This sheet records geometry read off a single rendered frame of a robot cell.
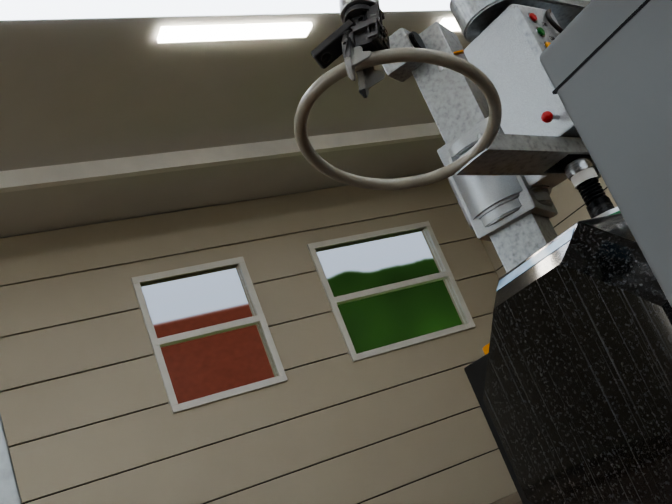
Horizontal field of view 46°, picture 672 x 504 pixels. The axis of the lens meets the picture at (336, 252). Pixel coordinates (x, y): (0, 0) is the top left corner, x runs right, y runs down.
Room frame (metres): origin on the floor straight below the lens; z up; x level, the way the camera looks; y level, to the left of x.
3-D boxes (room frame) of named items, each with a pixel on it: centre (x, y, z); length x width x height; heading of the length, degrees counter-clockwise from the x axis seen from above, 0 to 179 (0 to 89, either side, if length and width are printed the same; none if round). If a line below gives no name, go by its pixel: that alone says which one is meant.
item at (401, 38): (2.95, -0.56, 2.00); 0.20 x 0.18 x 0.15; 31
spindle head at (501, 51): (2.24, -0.79, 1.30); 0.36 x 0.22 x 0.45; 132
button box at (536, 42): (2.05, -0.76, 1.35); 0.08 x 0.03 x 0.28; 132
